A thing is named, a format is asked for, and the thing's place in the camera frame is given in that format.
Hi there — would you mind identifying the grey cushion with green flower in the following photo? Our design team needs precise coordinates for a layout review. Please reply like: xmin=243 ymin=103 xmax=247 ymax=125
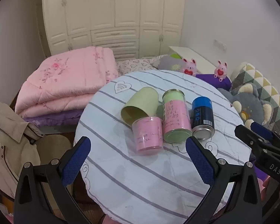
xmin=153 ymin=54 xmax=192 ymax=72

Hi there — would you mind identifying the blue can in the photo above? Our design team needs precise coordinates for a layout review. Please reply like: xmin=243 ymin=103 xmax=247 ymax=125
xmin=191 ymin=97 xmax=215 ymax=141

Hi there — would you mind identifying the tan round stool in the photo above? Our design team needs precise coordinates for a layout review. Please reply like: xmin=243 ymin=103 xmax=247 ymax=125
xmin=37 ymin=133 xmax=72 ymax=167

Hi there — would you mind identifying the pink folded quilt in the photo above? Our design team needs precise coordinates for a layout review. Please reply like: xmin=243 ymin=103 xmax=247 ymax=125
xmin=15 ymin=46 xmax=119 ymax=119

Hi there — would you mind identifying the cream wardrobe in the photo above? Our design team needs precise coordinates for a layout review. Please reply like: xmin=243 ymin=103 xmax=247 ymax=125
xmin=41 ymin=0 xmax=186 ymax=60

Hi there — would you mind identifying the purple pillow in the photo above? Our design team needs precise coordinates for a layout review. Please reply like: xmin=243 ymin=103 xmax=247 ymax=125
xmin=196 ymin=73 xmax=232 ymax=90

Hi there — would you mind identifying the pink cup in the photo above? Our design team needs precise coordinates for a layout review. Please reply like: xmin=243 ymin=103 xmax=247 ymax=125
xmin=132 ymin=116 xmax=164 ymax=156

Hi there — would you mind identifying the purple blanket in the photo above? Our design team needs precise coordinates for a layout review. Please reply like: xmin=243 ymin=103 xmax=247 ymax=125
xmin=24 ymin=108 xmax=85 ymax=128

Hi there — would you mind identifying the green cup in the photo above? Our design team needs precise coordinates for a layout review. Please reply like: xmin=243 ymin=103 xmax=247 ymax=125
xmin=121 ymin=87 xmax=159 ymax=126

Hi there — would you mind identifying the grey plush toy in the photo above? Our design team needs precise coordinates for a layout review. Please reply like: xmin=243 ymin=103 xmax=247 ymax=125
xmin=217 ymin=82 xmax=280 ymax=131

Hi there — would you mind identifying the pink plush toy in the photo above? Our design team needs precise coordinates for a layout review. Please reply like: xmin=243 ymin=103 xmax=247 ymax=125
xmin=182 ymin=58 xmax=198 ymax=76
xmin=213 ymin=60 xmax=228 ymax=81

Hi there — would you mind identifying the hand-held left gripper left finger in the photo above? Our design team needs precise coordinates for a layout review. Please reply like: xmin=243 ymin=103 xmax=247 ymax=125
xmin=14 ymin=136 xmax=94 ymax=224

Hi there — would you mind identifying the striped white table cloth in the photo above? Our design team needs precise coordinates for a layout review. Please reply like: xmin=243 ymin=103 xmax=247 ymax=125
xmin=73 ymin=70 xmax=252 ymax=220

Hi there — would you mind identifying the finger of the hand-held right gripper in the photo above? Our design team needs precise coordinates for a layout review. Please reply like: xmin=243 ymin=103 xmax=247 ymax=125
xmin=234 ymin=124 xmax=280 ymax=158
xmin=250 ymin=121 xmax=280 ymax=153

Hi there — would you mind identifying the beige jacket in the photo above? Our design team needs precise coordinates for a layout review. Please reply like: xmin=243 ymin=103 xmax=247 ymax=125
xmin=0 ymin=101 xmax=46 ymax=190

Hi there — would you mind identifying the heart printed bed sheet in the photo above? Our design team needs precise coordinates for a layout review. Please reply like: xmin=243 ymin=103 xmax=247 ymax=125
xmin=117 ymin=55 xmax=168 ymax=76

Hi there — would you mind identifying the pink and green can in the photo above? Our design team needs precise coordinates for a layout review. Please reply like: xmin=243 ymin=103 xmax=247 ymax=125
xmin=162 ymin=89 xmax=193 ymax=144

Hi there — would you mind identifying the triangle patterned pillow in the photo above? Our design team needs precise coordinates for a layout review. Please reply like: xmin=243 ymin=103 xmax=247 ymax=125
xmin=231 ymin=62 xmax=280 ymax=134

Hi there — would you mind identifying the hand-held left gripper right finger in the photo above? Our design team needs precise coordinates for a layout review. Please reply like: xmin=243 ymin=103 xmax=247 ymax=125
xmin=184 ymin=136 xmax=263 ymax=224

